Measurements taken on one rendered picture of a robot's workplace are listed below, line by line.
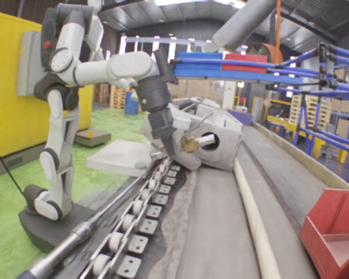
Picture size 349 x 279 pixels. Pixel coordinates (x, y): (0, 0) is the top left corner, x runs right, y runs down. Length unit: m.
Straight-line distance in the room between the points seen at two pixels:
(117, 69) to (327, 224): 0.66
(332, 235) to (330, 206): 0.10
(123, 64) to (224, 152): 0.51
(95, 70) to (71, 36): 0.21
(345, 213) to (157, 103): 0.57
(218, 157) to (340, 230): 0.53
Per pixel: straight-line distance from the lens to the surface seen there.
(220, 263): 0.41
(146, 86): 0.51
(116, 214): 0.47
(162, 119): 0.51
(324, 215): 0.53
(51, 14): 1.04
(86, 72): 0.60
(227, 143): 0.80
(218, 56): 1.33
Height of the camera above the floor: 1.05
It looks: 14 degrees down
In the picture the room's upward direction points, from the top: 7 degrees clockwise
